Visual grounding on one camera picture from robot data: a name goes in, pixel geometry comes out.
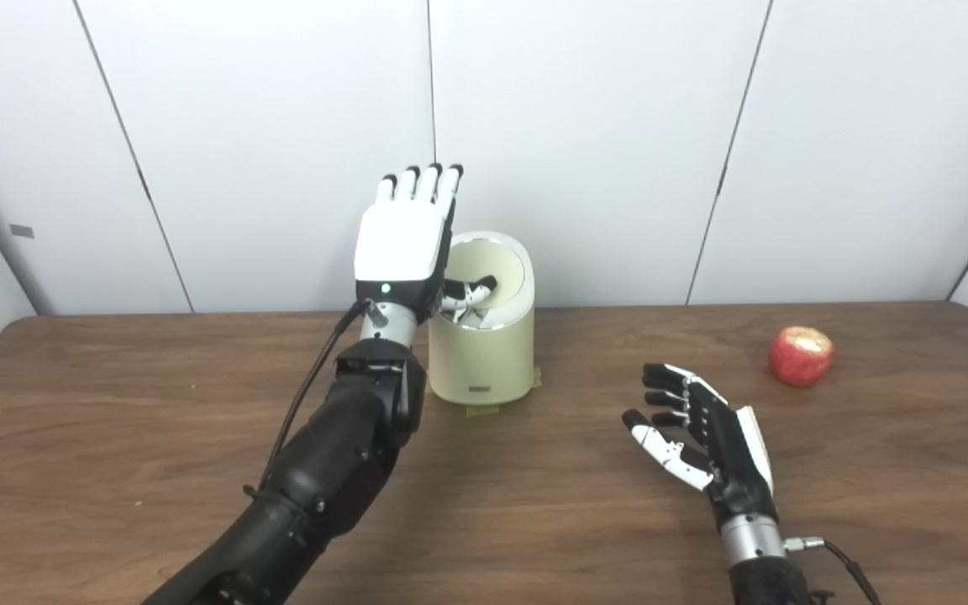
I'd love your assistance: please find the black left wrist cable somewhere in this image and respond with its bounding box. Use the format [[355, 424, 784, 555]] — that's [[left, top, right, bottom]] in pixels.
[[242, 298, 372, 498]]

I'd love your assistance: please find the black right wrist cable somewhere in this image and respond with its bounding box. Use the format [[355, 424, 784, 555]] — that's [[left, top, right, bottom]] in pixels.
[[784, 536, 884, 605]]

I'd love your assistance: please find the red apple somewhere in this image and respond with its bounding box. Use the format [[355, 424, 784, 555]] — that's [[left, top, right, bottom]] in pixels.
[[768, 326, 835, 388]]

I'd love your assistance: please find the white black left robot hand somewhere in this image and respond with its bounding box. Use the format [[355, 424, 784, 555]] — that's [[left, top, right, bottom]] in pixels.
[[354, 163, 499, 329]]

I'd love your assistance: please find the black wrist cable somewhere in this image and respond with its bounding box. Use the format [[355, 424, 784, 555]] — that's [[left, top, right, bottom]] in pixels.
[[784, 536, 884, 605], [242, 298, 372, 498]]

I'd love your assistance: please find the cream-colored cylindrical bin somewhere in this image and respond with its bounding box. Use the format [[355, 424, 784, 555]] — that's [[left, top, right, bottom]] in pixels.
[[427, 231, 535, 406]]

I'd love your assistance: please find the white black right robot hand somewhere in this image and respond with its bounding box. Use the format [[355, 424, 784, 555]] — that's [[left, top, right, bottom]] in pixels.
[[622, 363, 777, 532]]

